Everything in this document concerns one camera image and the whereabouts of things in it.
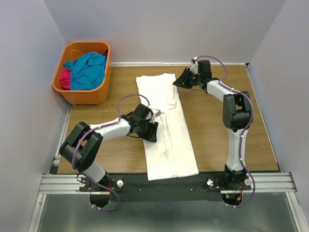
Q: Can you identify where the white red printed t-shirt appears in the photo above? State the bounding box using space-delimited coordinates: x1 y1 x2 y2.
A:
136 73 199 181

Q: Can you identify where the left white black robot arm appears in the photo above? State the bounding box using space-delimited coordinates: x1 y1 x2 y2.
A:
59 103 161 185

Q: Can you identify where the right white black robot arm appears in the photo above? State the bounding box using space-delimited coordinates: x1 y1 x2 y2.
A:
173 58 254 188

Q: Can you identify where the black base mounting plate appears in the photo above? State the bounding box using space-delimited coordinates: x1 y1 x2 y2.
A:
79 172 252 208

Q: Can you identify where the teal blue t-shirt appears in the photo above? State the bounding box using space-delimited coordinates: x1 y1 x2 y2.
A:
64 52 107 91

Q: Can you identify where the magenta pink t-shirt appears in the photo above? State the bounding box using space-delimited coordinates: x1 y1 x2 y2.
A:
59 67 71 90

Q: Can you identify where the orange plastic laundry basket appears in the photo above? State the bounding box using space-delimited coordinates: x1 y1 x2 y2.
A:
52 41 112 105

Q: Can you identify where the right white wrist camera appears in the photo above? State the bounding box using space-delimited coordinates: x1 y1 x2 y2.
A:
190 57 198 74

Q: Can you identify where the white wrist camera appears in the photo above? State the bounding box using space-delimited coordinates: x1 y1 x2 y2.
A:
190 57 198 74
146 105 161 123

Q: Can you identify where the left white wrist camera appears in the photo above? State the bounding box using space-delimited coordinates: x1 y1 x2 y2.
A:
146 105 161 123

